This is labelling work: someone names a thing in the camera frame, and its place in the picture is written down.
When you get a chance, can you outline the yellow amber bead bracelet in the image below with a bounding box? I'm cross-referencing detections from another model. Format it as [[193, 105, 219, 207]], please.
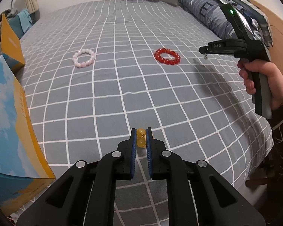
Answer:
[[136, 128, 147, 149]]

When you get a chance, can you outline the dark patterned sleeve forearm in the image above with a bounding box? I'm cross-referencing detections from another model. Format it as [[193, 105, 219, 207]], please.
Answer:
[[260, 103, 283, 225]]

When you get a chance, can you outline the right hand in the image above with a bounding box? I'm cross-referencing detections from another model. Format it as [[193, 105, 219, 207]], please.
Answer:
[[237, 59, 283, 110]]

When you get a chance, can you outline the folded patterned blanket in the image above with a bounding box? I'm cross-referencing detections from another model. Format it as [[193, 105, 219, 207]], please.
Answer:
[[218, 0, 273, 48]]

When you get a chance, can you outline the blue patterned pillow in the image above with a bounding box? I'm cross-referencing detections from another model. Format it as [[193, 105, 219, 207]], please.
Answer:
[[178, 0, 237, 39]]

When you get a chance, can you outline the white cardboard storage box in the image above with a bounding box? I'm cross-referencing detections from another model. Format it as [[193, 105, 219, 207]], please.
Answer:
[[0, 16, 55, 216]]

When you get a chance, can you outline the grey checked bed sheet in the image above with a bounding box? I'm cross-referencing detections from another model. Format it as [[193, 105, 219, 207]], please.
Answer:
[[18, 0, 273, 188]]

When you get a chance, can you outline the teal hard suitcase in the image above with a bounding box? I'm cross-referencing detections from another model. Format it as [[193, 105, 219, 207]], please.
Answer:
[[8, 9, 33, 39]]

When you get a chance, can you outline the red bead bracelet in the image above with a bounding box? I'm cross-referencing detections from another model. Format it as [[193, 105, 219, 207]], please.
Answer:
[[154, 47, 181, 66]]

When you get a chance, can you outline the pink bead bracelet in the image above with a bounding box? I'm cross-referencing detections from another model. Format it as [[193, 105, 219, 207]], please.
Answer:
[[72, 48, 97, 69]]

